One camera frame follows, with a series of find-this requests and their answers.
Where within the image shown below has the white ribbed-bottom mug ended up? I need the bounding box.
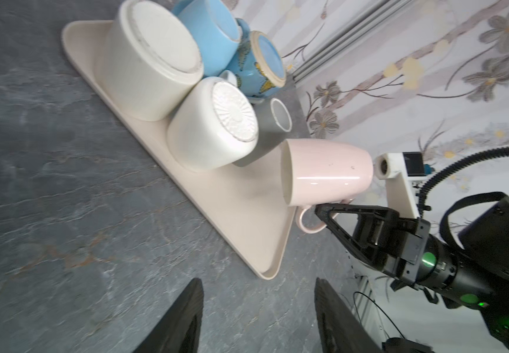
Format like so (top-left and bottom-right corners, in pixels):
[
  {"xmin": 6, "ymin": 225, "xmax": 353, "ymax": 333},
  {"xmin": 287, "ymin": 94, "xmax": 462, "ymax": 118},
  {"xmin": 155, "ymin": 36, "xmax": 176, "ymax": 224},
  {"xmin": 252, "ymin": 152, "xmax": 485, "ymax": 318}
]
[{"xmin": 167, "ymin": 76, "xmax": 259, "ymax": 172}]

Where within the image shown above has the blue butterfly mug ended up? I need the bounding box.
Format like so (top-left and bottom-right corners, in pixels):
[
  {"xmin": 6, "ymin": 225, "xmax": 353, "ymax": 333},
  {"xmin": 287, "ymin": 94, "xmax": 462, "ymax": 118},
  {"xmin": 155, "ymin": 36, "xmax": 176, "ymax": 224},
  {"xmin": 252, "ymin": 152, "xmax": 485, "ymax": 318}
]
[{"xmin": 226, "ymin": 19, "xmax": 287, "ymax": 99}]

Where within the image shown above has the white smooth mug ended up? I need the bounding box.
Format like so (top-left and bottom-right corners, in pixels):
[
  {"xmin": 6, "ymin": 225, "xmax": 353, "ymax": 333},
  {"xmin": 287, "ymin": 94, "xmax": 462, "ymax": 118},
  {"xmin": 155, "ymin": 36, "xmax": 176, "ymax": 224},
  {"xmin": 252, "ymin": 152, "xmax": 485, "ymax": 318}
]
[{"xmin": 94, "ymin": 1, "xmax": 204, "ymax": 121}]

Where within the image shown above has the pink mug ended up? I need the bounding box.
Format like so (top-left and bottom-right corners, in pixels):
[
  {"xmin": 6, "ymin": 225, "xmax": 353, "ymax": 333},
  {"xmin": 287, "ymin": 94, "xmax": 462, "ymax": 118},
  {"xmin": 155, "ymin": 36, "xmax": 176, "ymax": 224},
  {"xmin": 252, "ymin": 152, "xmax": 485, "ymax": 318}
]
[{"xmin": 280, "ymin": 138, "xmax": 374, "ymax": 234}]

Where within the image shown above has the small grey mug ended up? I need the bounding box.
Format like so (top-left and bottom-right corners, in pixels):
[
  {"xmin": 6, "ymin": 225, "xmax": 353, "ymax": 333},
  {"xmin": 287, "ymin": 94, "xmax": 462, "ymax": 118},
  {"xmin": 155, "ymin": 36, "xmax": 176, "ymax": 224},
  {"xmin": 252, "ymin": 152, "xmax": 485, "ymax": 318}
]
[{"xmin": 233, "ymin": 98, "xmax": 293, "ymax": 167}]

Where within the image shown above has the plain light blue mug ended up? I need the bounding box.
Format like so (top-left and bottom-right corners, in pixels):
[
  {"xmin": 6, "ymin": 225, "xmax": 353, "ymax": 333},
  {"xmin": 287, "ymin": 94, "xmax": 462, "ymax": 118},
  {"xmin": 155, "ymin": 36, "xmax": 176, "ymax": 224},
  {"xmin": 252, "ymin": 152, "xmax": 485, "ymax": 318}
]
[{"xmin": 172, "ymin": 0, "xmax": 242, "ymax": 76}]

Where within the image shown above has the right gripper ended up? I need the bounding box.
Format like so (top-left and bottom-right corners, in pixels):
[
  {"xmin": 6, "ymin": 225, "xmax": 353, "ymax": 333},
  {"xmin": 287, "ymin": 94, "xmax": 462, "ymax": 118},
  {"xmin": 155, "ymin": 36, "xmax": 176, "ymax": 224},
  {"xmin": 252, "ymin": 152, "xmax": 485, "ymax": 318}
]
[{"xmin": 315, "ymin": 203, "xmax": 457, "ymax": 287}]

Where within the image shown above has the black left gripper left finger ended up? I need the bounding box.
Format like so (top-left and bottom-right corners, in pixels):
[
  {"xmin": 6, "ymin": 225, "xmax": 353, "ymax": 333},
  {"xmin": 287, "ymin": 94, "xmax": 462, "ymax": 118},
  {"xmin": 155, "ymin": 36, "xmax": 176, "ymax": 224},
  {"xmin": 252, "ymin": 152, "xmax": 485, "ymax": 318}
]
[{"xmin": 134, "ymin": 278, "xmax": 204, "ymax": 353}]

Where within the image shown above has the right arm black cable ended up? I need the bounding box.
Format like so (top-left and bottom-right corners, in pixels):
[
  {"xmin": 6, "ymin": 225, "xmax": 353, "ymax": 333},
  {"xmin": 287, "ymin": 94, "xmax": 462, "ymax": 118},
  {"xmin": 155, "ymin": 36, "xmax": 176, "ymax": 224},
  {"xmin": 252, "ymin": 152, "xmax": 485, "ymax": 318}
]
[{"xmin": 416, "ymin": 145, "xmax": 509, "ymax": 213}]

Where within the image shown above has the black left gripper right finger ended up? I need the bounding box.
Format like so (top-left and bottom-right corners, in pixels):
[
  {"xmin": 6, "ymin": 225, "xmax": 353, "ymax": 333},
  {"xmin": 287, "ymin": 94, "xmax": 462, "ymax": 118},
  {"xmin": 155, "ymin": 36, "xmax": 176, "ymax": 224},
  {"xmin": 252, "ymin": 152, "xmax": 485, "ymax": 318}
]
[{"xmin": 314, "ymin": 278, "xmax": 380, "ymax": 353}]

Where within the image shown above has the cream plastic tray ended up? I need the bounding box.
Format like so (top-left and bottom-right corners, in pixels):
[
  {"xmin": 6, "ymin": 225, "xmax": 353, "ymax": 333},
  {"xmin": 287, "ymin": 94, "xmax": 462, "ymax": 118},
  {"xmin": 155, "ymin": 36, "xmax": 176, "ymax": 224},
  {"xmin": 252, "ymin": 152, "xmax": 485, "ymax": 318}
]
[{"xmin": 61, "ymin": 21, "xmax": 296, "ymax": 280}]

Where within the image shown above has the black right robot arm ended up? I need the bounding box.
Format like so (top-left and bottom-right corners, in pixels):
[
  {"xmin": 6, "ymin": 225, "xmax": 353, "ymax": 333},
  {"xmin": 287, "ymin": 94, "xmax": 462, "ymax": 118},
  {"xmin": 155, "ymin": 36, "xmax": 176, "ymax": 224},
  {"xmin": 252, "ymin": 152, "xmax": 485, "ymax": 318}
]
[{"xmin": 316, "ymin": 192, "xmax": 509, "ymax": 349}]

